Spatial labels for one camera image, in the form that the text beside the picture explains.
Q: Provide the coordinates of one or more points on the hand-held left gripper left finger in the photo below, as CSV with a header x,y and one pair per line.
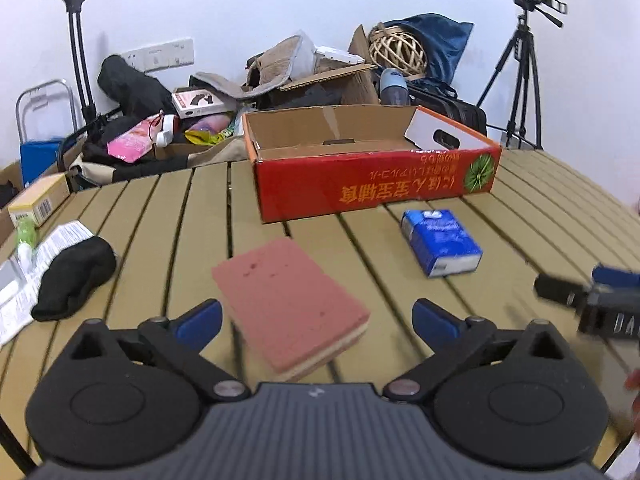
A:
x,y
200,322

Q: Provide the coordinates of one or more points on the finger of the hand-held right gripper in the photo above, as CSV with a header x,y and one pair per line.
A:
x,y
617,277
560,289

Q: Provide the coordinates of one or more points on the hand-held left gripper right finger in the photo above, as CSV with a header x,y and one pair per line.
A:
x,y
435,322

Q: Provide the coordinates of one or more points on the blue tissue packet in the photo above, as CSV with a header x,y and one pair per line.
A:
x,y
440,242

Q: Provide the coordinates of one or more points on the pink sponge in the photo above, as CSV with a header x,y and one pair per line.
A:
x,y
290,300

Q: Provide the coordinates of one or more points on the tan slatted folding table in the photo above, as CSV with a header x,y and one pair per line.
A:
x,y
175,240

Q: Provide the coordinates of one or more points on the short black sock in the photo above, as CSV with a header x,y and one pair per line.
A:
x,y
75,275

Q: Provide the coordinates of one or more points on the red cardboard box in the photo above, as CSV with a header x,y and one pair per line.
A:
x,y
360,185

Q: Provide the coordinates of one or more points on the beige folding wagon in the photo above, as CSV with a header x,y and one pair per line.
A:
x,y
150,169

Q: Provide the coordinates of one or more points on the white paper leaflet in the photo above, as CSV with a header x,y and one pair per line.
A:
x,y
60,237

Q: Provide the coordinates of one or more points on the yellow green snack packet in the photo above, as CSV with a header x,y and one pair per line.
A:
x,y
207,136

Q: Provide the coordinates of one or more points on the white bottle with red cap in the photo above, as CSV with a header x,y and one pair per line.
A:
x,y
167,132

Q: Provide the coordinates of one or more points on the pink packet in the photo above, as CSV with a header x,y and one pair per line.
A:
x,y
131,142

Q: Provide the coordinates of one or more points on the silver blister pack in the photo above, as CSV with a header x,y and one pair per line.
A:
x,y
9,282

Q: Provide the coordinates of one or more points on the yellow carton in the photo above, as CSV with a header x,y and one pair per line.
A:
x,y
40,197

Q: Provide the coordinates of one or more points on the black tripod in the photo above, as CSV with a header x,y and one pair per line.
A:
x,y
522,80

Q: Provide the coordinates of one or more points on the open cardboard box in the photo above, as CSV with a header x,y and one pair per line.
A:
x,y
7,220

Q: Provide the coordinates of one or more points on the small white product box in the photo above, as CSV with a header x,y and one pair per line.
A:
x,y
197,102

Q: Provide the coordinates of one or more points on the blue plastic box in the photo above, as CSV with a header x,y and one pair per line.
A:
x,y
40,160

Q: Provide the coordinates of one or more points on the blue water bottle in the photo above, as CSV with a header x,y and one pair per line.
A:
x,y
394,87

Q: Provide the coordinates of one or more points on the black rolled fabric bag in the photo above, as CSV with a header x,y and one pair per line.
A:
x,y
132,85

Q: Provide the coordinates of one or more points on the torn cardboard box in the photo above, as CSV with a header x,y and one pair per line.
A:
x,y
350,85

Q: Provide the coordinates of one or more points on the dark blue cushion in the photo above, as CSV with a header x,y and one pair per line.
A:
x,y
447,45

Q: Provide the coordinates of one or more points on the beige felt slipper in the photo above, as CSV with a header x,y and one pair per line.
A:
x,y
275,62

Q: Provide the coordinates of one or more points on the wicker ball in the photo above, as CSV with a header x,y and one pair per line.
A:
x,y
397,51

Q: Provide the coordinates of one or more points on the small flat white box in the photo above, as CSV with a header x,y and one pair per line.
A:
x,y
340,55

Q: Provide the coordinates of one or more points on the white wall socket strip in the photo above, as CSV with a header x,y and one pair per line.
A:
x,y
157,54

